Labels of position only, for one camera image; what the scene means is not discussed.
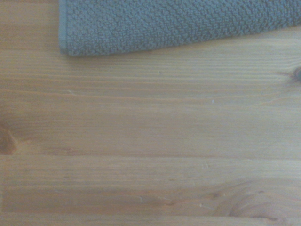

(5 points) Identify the grey terry towel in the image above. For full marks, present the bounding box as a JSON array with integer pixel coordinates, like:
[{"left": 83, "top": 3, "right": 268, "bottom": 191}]
[{"left": 58, "top": 0, "right": 301, "bottom": 57}]

